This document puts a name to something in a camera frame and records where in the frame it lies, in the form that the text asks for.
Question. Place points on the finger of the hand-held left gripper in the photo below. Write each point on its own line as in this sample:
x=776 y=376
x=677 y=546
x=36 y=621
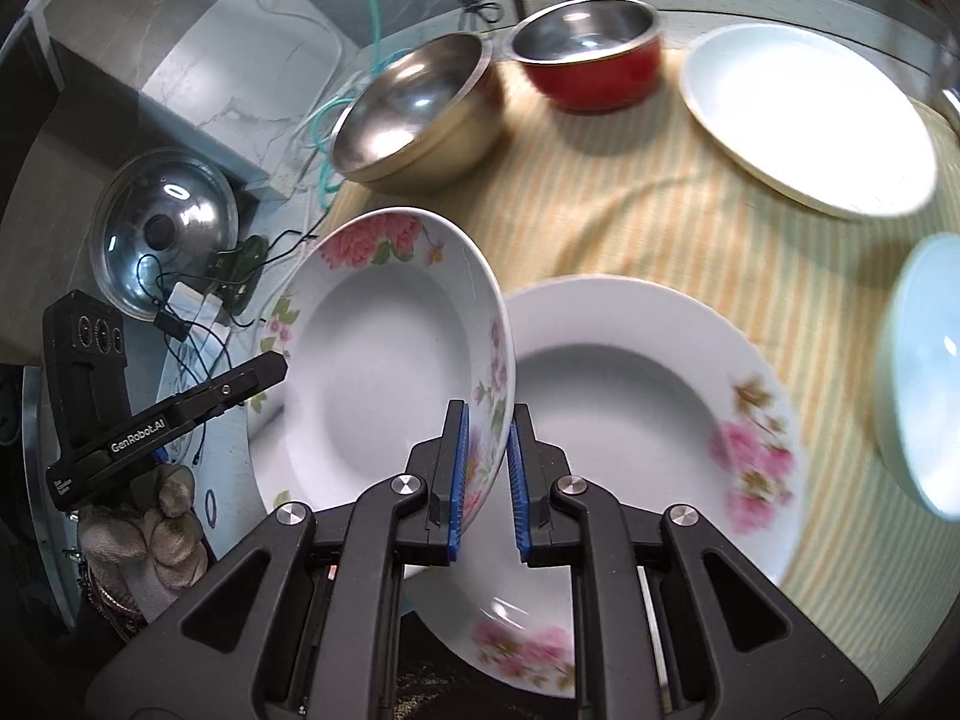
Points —
x=247 y=379

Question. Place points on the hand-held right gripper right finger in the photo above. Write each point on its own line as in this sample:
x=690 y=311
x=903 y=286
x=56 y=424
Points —
x=516 y=495

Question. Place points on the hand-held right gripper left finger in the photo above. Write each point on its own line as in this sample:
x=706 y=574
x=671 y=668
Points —
x=459 y=480

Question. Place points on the floral white deep plate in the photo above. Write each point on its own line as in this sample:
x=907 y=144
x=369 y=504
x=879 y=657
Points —
x=375 y=360
x=622 y=405

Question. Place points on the dark round pan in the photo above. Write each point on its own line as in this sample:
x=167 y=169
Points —
x=405 y=105

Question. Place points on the red steel bowl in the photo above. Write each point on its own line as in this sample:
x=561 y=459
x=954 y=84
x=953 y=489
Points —
x=600 y=75

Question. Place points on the person's left hand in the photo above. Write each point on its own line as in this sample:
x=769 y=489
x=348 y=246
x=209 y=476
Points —
x=150 y=532

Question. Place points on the white printed plate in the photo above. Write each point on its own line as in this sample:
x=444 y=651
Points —
x=225 y=465

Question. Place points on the small white adapter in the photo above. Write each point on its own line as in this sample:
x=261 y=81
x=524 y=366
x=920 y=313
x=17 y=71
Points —
x=191 y=307

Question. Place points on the small dark clip device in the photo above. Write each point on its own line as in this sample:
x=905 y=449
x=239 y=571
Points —
x=240 y=262

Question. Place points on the yellow striped cloth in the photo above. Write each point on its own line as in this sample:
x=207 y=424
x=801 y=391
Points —
x=637 y=225

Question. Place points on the light blue bowl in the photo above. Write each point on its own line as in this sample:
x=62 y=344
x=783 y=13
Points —
x=930 y=375

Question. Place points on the plain white plate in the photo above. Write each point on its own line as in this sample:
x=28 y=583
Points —
x=802 y=112

